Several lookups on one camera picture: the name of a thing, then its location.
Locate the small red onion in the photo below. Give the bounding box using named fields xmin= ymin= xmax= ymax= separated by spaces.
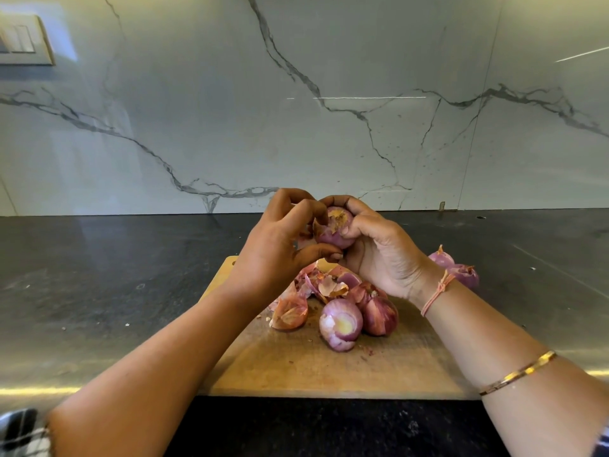
xmin=428 ymin=244 xmax=456 ymax=270

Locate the black white plaid sleeve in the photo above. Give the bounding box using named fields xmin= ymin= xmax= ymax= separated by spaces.
xmin=0 ymin=407 xmax=53 ymax=457

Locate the gold bangle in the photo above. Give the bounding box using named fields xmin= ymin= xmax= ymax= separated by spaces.
xmin=478 ymin=349 xmax=558 ymax=397

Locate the brownish red onion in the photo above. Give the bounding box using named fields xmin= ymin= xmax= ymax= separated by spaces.
xmin=314 ymin=206 xmax=358 ymax=251

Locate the person's left hand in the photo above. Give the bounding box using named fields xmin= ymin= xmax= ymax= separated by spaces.
xmin=228 ymin=188 xmax=344 ymax=305

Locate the person's left forearm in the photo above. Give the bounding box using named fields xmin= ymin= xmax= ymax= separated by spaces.
xmin=48 ymin=288 xmax=263 ymax=457

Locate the white wall switch plate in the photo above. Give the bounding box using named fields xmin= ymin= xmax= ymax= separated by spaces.
xmin=0 ymin=14 xmax=55 ymax=67

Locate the orange thread bracelet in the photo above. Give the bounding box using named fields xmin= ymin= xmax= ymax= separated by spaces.
xmin=421 ymin=269 xmax=459 ymax=317

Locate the pile of onion peels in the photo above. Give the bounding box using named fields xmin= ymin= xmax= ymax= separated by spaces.
xmin=266 ymin=256 xmax=374 ymax=332

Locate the wooden cutting board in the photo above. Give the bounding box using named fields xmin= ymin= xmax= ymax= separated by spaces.
xmin=200 ymin=255 xmax=481 ymax=401

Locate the red onion with pale patch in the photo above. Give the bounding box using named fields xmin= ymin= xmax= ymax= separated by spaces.
xmin=318 ymin=296 xmax=365 ymax=353

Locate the person's right hand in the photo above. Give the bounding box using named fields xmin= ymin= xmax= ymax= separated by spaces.
xmin=318 ymin=195 xmax=447 ymax=303

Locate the person's right forearm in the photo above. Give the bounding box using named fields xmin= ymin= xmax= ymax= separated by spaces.
xmin=419 ymin=275 xmax=609 ymax=457

